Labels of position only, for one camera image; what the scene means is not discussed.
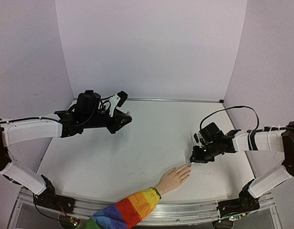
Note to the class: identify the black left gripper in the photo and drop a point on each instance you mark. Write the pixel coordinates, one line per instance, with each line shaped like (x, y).
(120, 116)

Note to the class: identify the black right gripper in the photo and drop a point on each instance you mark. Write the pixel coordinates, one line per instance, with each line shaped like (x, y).
(200, 154)

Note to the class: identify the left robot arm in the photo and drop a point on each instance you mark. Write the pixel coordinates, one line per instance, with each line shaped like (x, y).
(89, 111)

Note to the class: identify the rainbow sleeve forearm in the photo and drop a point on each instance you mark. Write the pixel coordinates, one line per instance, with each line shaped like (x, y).
(126, 213)

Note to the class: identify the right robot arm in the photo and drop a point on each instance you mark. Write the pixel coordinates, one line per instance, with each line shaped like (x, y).
(212, 142)

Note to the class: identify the mannequin hand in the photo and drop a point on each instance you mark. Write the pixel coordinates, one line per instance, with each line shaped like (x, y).
(173, 179)

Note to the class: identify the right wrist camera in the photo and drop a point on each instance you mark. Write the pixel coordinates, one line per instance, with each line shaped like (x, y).
(199, 139)

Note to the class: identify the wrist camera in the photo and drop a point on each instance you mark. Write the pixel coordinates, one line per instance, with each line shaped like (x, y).
(117, 100)
(199, 139)

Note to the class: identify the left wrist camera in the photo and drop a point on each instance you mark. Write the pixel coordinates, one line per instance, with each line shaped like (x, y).
(117, 100)

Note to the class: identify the aluminium back table rail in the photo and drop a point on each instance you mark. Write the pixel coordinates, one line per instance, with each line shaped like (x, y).
(176, 100)

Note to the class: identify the aluminium front rail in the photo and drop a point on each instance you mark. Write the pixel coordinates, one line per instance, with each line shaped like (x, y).
(73, 213)

